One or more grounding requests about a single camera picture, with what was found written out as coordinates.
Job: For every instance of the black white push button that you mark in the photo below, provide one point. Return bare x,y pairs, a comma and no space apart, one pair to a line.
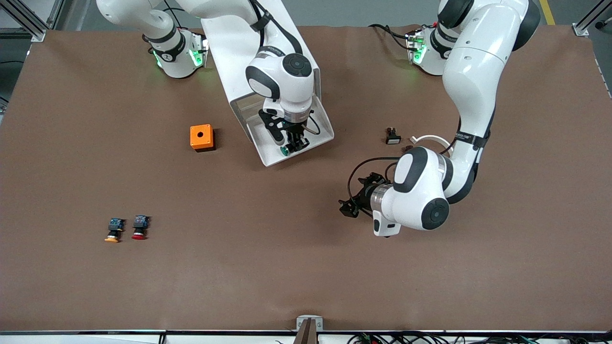
393,138

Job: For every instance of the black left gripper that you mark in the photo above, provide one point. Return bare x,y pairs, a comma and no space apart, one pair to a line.
364,196

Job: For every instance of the white table edge rail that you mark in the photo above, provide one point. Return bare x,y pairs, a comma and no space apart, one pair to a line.
95,337

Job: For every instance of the green push button switch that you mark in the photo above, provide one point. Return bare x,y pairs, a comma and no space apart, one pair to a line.
284,151

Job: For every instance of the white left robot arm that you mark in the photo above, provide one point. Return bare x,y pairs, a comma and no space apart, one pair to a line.
473,71

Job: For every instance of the white plastic drawer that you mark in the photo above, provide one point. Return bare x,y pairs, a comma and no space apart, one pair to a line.
313,139

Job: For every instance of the red push button switch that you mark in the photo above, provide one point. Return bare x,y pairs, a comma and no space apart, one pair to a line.
139,224

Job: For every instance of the brown terminal block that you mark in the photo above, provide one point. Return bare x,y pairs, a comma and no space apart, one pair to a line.
407,149

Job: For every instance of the white curved plastic bracket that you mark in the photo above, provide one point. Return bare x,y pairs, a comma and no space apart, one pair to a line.
430,138

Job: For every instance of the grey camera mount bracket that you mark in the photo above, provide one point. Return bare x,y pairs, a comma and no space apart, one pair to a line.
302,324

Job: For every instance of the aluminium frame profile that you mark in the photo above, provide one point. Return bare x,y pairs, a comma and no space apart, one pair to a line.
33,26
585,24

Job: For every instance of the yellow push button switch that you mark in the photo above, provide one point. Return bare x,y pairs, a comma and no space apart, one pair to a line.
114,227

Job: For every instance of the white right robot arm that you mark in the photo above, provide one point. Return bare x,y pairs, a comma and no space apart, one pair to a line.
291,91

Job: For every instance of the white drawer cabinet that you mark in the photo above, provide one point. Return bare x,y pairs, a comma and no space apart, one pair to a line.
229,57

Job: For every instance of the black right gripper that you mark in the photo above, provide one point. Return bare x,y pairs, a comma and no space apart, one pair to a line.
296,129

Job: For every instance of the orange button enclosure box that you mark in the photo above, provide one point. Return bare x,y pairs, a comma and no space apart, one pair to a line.
195,138

